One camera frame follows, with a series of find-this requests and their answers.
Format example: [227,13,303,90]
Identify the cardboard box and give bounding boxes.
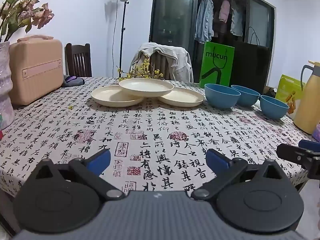
[264,86,277,98]

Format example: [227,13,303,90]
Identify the yellow-green paper bag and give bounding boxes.
[275,74,306,113]

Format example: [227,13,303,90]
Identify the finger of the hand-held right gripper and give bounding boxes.
[276,143,320,180]
[299,139,320,152]

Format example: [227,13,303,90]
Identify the grey and purple cloth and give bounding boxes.
[61,75,85,87]

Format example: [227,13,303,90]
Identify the green paper bag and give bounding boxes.
[199,42,235,88]

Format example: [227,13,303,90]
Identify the tan hard case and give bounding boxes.
[9,35,63,106]

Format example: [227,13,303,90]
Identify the calligraphy print tablecloth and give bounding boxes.
[0,77,313,205]

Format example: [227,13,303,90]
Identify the mottled lilac vase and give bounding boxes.
[0,41,15,130]

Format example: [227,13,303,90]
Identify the hanging denim shirt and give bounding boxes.
[195,0,214,43]

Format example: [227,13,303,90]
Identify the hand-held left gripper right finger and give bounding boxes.
[191,148,287,202]

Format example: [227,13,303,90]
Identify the hanging pink garment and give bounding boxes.
[219,0,232,23]

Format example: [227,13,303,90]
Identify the hanging pale blue garment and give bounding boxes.
[230,5,244,37]

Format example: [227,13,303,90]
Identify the black paper bag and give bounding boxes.
[229,26,270,95]

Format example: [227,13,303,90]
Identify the beige jacket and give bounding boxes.
[130,42,194,83]

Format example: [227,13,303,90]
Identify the gold thermos jug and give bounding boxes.
[293,60,320,135]

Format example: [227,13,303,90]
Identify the pink artificial flowers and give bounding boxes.
[0,0,60,42]

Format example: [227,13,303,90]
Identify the blue bowl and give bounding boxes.
[260,95,290,120]
[231,85,260,107]
[204,83,241,109]

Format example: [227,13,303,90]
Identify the dark wooden chair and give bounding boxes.
[64,43,92,78]

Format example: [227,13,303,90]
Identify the cream plate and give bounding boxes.
[91,85,144,107]
[157,87,205,107]
[119,78,174,97]

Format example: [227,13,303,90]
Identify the yellow flower branch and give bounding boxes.
[116,57,164,80]

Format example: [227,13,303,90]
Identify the brown slatted chair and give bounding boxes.
[150,52,175,80]

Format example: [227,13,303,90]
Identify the lilac tissue pack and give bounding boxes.
[311,124,320,142]

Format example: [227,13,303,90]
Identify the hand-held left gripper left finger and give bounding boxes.
[30,148,126,201]

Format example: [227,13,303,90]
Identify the black sliding door frame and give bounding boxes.
[150,0,275,95]

